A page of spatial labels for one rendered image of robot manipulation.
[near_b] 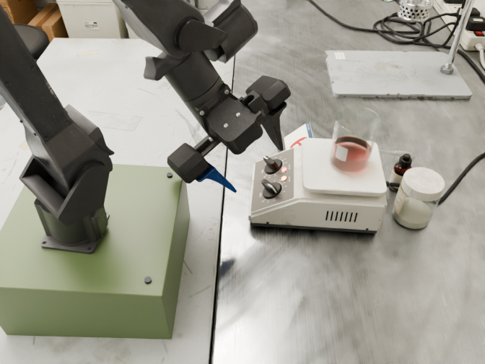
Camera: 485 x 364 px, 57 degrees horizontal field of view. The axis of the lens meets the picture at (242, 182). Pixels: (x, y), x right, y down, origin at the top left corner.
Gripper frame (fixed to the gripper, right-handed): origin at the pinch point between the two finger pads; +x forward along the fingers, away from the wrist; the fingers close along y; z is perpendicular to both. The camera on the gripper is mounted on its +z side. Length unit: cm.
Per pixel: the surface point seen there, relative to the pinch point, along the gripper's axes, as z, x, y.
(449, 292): 21.1, 25.3, 7.5
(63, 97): -50, -10, -15
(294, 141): -12.9, 13.0, 11.7
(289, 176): -0.5, 8.6, 3.6
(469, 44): -24, 34, 68
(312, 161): 1.3, 8.1, 7.5
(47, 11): -273, -8, 8
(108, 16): -231, 11, 30
